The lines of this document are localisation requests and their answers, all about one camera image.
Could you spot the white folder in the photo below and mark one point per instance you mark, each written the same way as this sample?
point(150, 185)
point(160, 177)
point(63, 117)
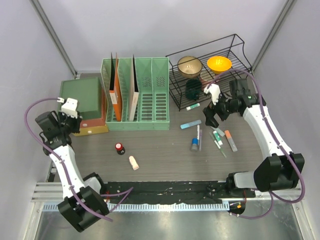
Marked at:
point(133, 91)

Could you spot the white cable tray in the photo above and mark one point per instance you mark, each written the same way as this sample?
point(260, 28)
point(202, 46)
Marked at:
point(182, 207)

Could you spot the small green glue stick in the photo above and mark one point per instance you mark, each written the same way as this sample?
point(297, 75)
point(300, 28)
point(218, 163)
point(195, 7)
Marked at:
point(217, 137)

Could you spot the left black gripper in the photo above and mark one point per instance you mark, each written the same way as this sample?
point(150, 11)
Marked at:
point(77, 122)

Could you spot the blue grey bottle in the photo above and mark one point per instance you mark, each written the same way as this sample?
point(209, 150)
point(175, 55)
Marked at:
point(194, 145)

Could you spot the red black stamp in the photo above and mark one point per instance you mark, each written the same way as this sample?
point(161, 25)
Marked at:
point(120, 148)

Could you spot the orange folder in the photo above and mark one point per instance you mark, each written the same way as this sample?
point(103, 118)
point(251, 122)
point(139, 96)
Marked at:
point(115, 89)

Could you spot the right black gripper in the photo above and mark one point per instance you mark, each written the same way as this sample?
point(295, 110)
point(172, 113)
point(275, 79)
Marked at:
point(209, 113)

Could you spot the pink mug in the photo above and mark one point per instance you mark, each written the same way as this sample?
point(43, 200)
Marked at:
point(205, 78)

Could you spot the orange bowl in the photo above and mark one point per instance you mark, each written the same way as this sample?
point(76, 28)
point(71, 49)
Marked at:
point(219, 64)

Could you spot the green pen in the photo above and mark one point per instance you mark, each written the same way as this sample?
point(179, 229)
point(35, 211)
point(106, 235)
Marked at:
point(216, 143)

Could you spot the green white glue stick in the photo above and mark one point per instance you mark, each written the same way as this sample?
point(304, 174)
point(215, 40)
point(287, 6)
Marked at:
point(193, 106)

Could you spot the dark green mug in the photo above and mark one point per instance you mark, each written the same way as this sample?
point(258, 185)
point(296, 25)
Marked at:
point(193, 89)

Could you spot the black wire rack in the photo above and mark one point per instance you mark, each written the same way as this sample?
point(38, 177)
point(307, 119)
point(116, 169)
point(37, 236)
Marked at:
point(231, 46)

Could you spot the brown glass bowl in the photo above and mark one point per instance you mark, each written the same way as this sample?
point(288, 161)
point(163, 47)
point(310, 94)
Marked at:
point(189, 67)

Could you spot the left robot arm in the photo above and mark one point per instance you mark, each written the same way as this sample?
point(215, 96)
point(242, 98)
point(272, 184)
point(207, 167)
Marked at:
point(82, 203)

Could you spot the orange highlighter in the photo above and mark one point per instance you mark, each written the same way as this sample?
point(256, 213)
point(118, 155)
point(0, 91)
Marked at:
point(230, 141)

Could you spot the pink eraser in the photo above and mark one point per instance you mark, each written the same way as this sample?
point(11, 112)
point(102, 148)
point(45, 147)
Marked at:
point(133, 163)

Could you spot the drawer box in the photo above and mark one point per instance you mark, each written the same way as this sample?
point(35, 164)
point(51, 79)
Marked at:
point(92, 104)

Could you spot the light blue highlighter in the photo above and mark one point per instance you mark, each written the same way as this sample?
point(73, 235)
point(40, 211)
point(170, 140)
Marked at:
point(190, 124)

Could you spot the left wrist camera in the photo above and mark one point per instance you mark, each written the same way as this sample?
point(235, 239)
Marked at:
point(69, 107)

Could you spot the white pen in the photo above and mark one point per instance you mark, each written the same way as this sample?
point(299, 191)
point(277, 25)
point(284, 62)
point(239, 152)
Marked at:
point(198, 132)

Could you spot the green highlighter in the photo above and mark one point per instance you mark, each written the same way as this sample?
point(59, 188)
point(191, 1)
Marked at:
point(219, 131)

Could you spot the green file organizer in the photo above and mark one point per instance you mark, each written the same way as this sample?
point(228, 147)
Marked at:
point(152, 108)

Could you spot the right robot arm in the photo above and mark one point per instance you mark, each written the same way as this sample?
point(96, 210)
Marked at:
point(280, 167)

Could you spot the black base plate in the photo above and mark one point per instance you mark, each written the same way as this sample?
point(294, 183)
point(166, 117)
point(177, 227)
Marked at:
point(176, 192)

